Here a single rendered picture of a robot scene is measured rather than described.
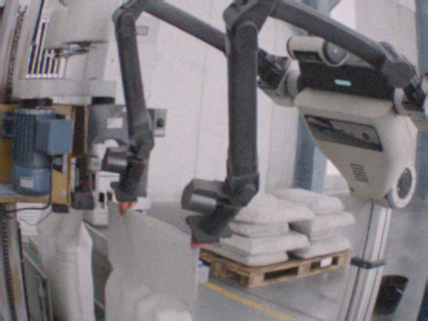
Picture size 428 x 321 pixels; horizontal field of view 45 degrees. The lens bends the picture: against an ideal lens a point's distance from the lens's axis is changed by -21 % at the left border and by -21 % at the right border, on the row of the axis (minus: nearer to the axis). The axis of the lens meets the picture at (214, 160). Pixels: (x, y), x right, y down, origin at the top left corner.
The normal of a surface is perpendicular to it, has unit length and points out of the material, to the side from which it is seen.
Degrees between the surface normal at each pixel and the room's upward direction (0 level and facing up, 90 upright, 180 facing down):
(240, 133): 120
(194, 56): 90
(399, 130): 90
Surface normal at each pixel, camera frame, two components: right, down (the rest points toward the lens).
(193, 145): 0.56, 0.13
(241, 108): 0.14, 0.60
